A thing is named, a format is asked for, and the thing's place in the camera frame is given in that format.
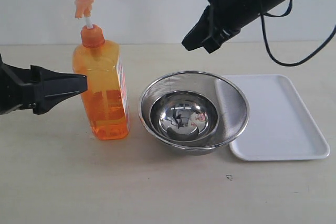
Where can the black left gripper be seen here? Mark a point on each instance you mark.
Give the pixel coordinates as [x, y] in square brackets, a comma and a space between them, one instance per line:
[37, 89]

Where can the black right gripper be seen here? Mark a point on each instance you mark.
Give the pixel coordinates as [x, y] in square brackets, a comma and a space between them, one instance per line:
[220, 21]

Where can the orange pump soap bottle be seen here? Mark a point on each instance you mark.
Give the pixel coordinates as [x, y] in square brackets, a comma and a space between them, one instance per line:
[99, 59]

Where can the small stainless steel bowl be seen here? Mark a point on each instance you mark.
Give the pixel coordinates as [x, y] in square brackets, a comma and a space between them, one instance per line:
[184, 116]

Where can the steel mesh strainer basket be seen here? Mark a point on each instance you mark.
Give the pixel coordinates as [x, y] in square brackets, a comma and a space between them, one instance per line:
[231, 102]

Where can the white rectangular plastic tray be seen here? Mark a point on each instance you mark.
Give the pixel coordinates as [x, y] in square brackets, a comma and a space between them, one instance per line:
[280, 126]

